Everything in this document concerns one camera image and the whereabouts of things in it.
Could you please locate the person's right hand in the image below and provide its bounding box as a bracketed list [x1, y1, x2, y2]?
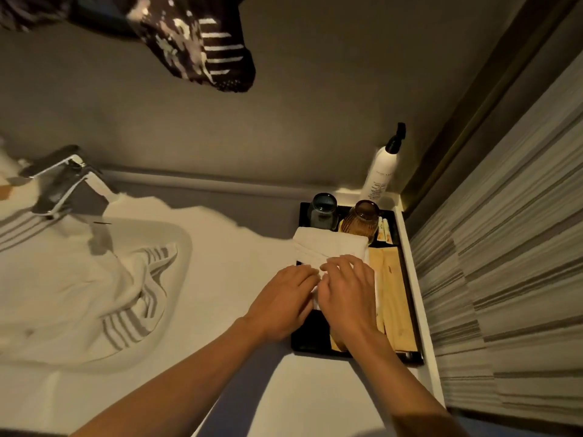
[317, 254, 378, 351]

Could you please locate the white pump bottle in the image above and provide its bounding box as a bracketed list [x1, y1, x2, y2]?
[360, 122, 407, 203]

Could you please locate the dark patterned hanging garment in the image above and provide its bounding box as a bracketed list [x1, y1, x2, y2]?
[0, 0, 256, 93]

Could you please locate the black tray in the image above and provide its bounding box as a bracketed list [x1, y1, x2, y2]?
[291, 202, 424, 365]

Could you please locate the person's right forearm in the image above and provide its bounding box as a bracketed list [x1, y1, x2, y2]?
[344, 330, 470, 437]

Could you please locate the person's left forearm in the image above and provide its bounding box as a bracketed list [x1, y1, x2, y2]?
[70, 316, 267, 437]

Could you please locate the amber ribbed glass cup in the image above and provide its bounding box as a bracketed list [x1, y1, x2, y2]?
[339, 200, 381, 244]

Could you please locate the large striped white towel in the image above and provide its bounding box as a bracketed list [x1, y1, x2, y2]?
[0, 177, 137, 365]

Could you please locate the chrome faucet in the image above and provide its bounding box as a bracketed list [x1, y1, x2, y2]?
[20, 144, 117, 219]

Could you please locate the blue glass cup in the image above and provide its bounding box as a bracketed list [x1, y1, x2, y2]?
[307, 192, 339, 232]

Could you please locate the person's left hand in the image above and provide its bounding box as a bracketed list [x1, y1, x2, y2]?
[244, 263, 321, 344]

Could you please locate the small striped white towel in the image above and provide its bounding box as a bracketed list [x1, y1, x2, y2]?
[291, 226, 370, 269]

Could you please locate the small plain white towel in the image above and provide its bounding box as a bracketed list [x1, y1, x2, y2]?
[296, 259, 380, 314]

